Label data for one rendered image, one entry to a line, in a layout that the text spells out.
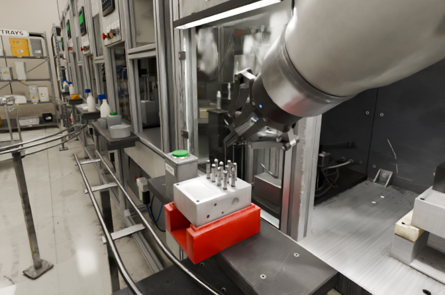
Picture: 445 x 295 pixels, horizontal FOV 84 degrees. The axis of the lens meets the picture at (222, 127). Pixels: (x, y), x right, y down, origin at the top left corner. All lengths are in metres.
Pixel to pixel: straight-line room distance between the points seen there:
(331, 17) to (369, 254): 0.47
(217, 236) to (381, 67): 0.39
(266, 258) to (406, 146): 0.52
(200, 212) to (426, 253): 0.41
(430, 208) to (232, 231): 0.33
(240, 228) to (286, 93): 0.34
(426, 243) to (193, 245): 0.43
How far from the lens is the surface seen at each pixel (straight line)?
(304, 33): 0.20
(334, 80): 0.21
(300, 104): 0.24
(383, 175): 0.88
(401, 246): 0.57
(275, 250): 0.52
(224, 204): 0.48
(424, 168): 0.85
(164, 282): 0.81
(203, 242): 0.48
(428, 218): 0.54
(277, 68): 0.24
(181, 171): 0.61
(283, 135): 0.34
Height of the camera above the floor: 1.24
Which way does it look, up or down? 13 degrees down
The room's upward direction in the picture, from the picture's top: straight up
